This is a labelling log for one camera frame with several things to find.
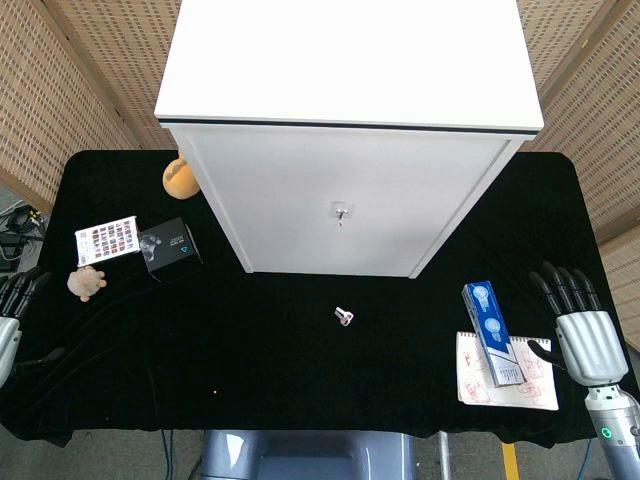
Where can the black velvet tablecloth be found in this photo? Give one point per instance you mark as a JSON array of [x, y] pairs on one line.
[[280, 360]]

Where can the small beige plush toy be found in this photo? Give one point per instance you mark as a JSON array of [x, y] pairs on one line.
[[86, 282]]

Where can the blue-grey robot body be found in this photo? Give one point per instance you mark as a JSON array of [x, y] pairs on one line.
[[310, 457]]

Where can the right silver and black robot hand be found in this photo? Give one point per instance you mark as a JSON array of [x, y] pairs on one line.
[[590, 345]]

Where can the orange plush toy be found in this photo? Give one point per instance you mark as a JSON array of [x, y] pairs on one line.
[[180, 181]]

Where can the woven folding screen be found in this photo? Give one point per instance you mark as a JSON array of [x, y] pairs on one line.
[[60, 90], [595, 100]]

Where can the left silver and black robot hand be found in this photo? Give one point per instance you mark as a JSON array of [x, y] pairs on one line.
[[9, 340]]

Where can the black product box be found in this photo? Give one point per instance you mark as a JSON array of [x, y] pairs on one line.
[[170, 245]]

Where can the white notebook edge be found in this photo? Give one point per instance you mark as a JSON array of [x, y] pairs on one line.
[[535, 390]]

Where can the long blue and white box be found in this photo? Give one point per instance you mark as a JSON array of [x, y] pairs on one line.
[[490, 330]]

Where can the white cabinet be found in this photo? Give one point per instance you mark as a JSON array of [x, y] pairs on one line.
[[350, 75]]

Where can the metal table leg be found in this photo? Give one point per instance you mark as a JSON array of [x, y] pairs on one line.
[[445, 457]]

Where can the yellow floor tape strip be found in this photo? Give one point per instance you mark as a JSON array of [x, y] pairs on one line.
[[510, 462]]

